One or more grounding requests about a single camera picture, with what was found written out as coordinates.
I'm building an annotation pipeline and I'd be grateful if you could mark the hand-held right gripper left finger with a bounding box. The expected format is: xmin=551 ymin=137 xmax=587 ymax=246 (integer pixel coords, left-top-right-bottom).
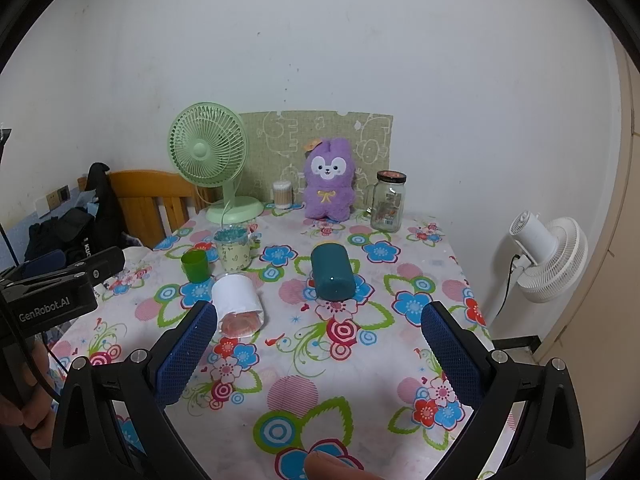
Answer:
xmin=50 ymin=300 xmax=219 ymax=480

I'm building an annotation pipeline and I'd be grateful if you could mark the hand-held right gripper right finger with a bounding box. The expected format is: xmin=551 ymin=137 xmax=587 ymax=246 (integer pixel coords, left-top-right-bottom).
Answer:
xmin=420 ymin=301 xmax=587 ymax=480

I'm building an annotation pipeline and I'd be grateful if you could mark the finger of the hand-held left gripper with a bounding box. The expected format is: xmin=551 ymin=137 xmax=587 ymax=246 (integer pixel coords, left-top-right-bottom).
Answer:
xmin=65 ymin=246 xmax=126 ymax=288
xmin=22 ymin=249 xmax=69 ymax=274

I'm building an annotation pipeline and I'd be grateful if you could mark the teal cup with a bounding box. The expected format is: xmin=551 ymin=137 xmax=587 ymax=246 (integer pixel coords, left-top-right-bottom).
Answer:
xmin=310 ymin=243 xmax=356 ymax=300

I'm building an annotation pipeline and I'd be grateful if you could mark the white cup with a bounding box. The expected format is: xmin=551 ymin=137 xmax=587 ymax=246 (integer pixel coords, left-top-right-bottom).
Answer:
xmin=211 ymin=273 xmax=265 ymax=339

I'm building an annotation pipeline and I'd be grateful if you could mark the small green cup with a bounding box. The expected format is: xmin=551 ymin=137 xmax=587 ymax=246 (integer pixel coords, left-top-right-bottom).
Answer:
xmin=181 ymin=251 xmax=210 ymax=284

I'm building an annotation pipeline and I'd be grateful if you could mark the cream printed cup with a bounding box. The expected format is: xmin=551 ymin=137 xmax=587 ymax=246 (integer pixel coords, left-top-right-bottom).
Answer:
xmin=213 ymin=227 xmax=253 ymax=275

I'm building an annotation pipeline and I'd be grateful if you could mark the person's left hand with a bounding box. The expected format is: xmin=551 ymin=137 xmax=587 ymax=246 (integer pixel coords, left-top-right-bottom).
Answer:
xmin=0 ymin=346 xmax=57 ymax=431

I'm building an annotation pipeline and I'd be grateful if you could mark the person's right hand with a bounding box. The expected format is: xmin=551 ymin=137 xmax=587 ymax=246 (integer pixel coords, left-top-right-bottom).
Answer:
xmin=304 ymin=452 xmax=382 ymax=480

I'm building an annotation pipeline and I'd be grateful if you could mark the black bag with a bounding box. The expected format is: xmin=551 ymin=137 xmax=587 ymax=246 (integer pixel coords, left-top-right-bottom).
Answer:
xmin=24 ymin=207 xmax=97 ymax=265

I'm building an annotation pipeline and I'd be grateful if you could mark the black garment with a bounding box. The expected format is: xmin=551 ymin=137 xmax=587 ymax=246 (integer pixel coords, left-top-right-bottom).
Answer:
xmin=84 ymin=162 xmax=127 ymax=248

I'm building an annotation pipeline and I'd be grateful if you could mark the floral tablecloth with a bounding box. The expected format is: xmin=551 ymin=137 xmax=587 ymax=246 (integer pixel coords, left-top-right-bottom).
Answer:
xmin=47 ymin=204 xmax=490 ymax=480

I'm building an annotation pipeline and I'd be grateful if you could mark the white fan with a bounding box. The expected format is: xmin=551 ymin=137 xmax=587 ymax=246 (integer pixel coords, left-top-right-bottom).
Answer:
xmin=508 ymin=210 xmax=589 ymax=304

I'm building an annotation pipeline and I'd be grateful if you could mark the green desk fan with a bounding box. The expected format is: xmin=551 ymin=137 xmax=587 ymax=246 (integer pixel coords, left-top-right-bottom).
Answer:
xmin=167 ymin=102 xmax=265 ymax=226

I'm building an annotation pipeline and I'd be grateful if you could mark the glass jar mug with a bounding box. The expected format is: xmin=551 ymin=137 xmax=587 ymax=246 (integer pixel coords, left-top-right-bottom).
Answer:
xmin=367 ymin=170 xmax=407 ymax=234

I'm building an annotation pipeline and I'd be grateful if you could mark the cotton swab container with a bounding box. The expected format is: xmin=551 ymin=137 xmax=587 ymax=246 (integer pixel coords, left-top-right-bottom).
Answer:
xmin=272 ymin=179 xmax=296 ymax=210

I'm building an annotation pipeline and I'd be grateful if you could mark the purple plush toy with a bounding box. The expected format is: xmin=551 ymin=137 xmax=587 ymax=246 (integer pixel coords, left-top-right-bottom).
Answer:
xmin=302 ymin=137 xmax=359 ymax=222

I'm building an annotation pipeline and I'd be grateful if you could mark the green patterned board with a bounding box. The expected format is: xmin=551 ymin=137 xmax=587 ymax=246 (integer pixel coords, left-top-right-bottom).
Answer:
xmin=237 ymin=110 xmax=395 ymax=207

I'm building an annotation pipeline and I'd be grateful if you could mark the black fan cable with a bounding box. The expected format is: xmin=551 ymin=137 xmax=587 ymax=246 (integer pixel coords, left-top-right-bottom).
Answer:
xmin=501 ymin=254 xmax=524 ymax=317

